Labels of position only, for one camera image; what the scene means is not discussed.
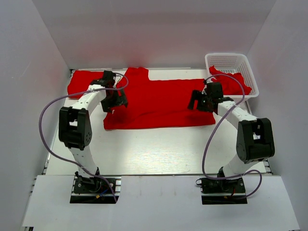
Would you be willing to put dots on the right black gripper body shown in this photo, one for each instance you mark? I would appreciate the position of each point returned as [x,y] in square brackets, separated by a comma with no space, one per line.
[205,102]

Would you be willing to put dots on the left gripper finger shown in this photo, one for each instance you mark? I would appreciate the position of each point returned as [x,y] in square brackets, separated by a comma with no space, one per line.
[110,101]
[121,99]

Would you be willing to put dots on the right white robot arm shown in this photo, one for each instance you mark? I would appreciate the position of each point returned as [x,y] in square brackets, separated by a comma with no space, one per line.
[254,142]

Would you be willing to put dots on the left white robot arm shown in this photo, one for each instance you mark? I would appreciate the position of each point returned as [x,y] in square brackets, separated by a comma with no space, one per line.
[74,122]

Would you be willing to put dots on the red t shirts in basket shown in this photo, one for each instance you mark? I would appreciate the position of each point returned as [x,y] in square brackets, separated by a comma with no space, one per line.
[229,85]

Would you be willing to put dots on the folded red t shirt stack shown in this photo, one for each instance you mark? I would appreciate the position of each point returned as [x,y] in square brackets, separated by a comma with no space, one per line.
[81,80]

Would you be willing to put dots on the white plastic basket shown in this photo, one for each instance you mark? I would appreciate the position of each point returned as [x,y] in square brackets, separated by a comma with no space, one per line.
[231,63]

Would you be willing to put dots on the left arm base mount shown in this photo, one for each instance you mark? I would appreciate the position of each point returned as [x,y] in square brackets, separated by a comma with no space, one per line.
[95,191]

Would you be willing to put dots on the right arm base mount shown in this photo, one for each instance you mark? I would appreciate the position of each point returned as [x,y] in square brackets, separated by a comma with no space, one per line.
[222,192]

